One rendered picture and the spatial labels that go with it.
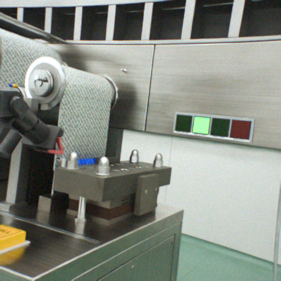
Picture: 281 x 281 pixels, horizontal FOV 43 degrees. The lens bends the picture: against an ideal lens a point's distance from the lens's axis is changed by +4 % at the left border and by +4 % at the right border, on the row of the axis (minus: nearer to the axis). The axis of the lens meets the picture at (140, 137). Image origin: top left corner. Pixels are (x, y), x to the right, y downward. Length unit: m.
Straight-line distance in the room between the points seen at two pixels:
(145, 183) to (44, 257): 0.38
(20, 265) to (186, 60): 0.77
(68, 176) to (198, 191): 2.80
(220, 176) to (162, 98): 2.43
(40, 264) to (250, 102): 0.71
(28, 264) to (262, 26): 0.92
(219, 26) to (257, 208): 2.48
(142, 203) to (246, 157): 2.54
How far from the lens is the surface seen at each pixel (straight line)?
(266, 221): 3.52
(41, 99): 1.03
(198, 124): 1.12
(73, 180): 0.92
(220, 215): 3.61
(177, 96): 1.16
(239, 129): 1.08
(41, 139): 0.93
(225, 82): 1.12
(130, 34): 1.39
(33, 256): 0.75
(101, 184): 0.86
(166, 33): 1.32
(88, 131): 1.10
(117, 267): 0.90
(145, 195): 1.02
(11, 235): 0.79
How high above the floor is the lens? 1.18
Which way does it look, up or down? 3 degrees down
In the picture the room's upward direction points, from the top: 7 degrees clockwise
